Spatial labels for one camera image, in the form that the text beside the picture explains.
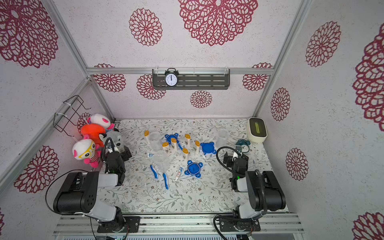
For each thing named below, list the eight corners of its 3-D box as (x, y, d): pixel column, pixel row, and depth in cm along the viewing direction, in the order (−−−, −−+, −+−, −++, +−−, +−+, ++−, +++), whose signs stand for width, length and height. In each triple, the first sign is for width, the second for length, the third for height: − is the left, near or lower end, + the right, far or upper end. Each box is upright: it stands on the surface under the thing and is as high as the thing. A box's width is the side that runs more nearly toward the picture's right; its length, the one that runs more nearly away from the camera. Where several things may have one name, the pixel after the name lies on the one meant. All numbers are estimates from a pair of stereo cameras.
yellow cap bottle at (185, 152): (182, 161, 98) (182, 152, 90) (183, 157, 101) (182, 147, 92) (188, 161, 98) (187, 152, 90) (188, 157, 101) (187, 147, 92)
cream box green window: (247, 143, 108) (249, 137, 103) (246, 121, 122) (248, 115, 116) (264, 146, 106) (268, 140, 101) (262, 124, 120) (265, 118, 115)
